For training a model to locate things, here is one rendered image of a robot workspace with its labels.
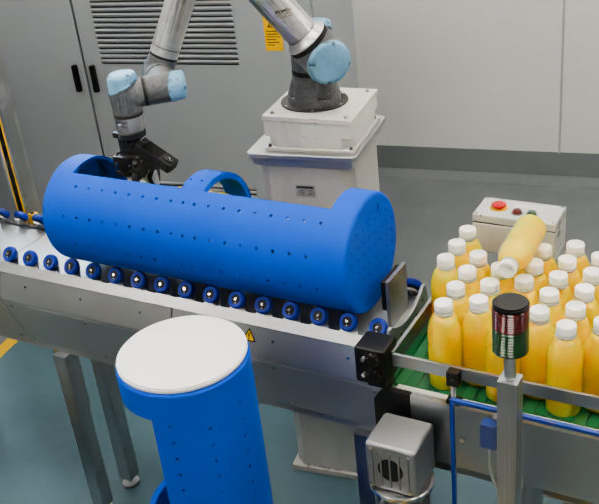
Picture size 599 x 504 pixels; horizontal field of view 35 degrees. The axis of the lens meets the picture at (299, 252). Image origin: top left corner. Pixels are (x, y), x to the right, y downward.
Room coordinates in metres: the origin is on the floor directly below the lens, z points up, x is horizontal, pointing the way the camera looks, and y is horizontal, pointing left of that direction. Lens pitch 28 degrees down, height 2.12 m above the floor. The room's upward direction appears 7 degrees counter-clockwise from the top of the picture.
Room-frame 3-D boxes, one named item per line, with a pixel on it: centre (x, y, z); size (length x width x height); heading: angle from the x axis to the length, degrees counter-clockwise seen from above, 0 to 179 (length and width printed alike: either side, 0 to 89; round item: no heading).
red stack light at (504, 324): (1.35, -0.35, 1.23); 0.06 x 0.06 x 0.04
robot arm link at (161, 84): (2.32, 0.30, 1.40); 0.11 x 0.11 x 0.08; 11
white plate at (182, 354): (1.65, 0.27, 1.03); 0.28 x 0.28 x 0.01
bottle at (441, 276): (1.81, -0.32, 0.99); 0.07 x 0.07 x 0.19
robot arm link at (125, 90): (2.29, 0.39, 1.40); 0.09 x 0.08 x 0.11; 101
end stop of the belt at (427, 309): (1.81, -0.28, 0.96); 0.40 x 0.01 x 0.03; 149
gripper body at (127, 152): (2.29, 0.40, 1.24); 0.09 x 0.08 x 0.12; 59
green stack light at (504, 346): (1.35, -0.35, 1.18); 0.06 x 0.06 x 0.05
